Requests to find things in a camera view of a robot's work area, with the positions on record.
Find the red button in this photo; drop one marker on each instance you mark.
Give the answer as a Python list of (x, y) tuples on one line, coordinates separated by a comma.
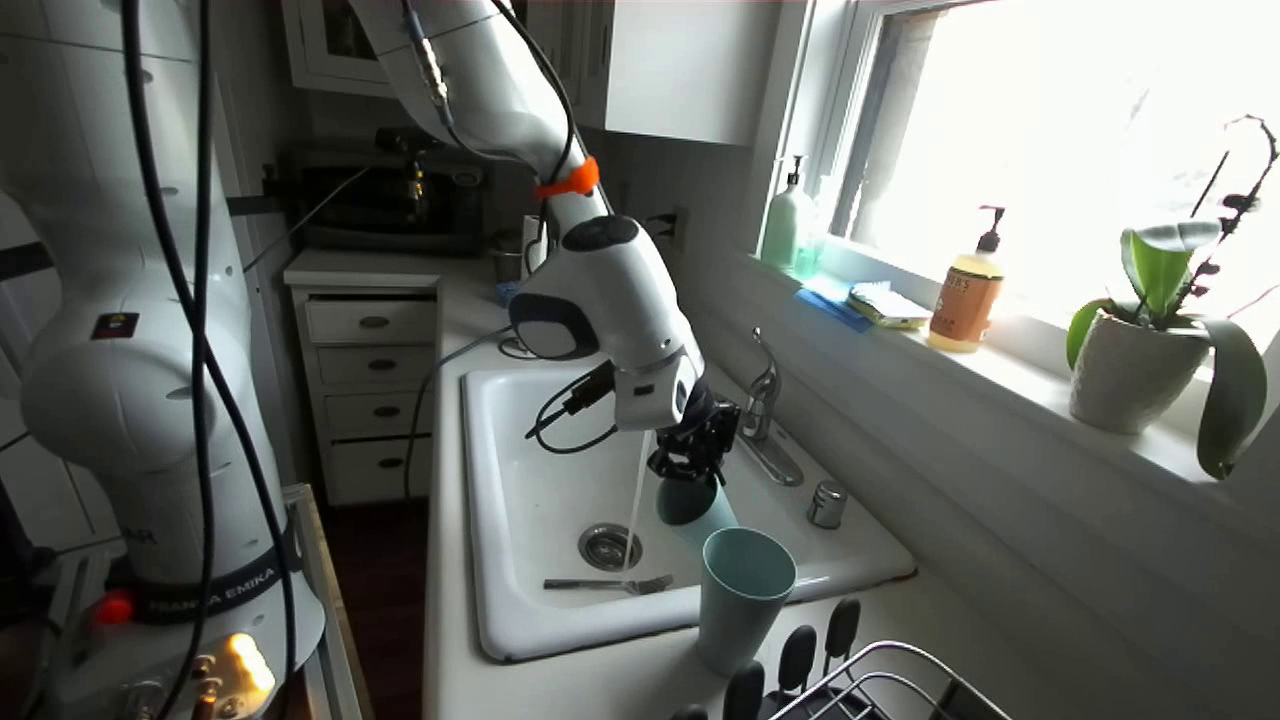
[(113, 608)]

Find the yellow sponge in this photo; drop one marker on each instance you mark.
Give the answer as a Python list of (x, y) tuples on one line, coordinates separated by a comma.
[(884, 307)]

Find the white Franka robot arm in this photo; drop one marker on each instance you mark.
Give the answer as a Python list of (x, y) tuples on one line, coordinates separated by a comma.
[(613, 281)]

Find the wrist camera mount block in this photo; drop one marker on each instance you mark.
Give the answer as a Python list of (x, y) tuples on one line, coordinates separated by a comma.
[(663, 392)]

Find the wall outlet plate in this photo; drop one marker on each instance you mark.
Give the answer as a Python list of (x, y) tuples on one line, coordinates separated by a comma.
[(663, 227)]

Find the glass door wall cabinet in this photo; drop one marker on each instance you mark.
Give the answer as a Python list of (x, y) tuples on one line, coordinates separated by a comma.
[(310, 47)]

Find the amber soap pump bottle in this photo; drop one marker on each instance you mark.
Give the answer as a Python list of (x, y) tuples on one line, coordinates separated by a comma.
[(966, 301)]

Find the green soap pump bottle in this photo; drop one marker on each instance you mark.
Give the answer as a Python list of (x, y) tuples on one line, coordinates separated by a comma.
[(780, 227)]

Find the chrome sink hole cap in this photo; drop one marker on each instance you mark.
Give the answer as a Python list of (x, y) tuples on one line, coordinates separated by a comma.
[(825, 504)]

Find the white drawer cabinet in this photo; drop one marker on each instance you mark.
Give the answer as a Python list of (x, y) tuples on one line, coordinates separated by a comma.
[(366, 387)]

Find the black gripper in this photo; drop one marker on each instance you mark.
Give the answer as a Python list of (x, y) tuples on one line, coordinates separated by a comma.
[(696, 432)]

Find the black countertop appliance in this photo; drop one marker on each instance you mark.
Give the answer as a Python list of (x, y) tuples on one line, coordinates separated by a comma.
[(375, 192)]

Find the small indicator light block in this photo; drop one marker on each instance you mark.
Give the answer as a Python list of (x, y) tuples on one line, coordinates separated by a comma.
[(241, 675)]

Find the white framed window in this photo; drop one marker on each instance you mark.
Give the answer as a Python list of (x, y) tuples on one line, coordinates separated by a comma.
[(1065, 133)]

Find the metal sink drain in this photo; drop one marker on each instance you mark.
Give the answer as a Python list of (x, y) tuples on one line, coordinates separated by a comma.
[(608, 544)]

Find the white wall cabinet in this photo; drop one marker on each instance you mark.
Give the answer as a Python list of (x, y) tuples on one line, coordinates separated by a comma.
[(684, 64)]

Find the white ceramic sink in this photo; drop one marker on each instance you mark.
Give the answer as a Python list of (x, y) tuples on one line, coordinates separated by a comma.
[(534, 454)]

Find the small green glass jar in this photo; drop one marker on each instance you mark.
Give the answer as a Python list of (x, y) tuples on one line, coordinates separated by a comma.
[(813, 245)]

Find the orchid in white pot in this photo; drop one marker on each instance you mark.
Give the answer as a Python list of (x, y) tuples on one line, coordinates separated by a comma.
[(1126, 372)]

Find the blue sponge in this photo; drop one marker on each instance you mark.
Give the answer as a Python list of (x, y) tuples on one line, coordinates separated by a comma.
[(825, 292)]

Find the metal fork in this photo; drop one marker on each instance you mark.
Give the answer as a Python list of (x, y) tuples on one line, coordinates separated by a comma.
[(603, 586)]

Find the black mounting bar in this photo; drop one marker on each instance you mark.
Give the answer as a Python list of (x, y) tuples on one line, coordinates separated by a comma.
[(23, 260)]

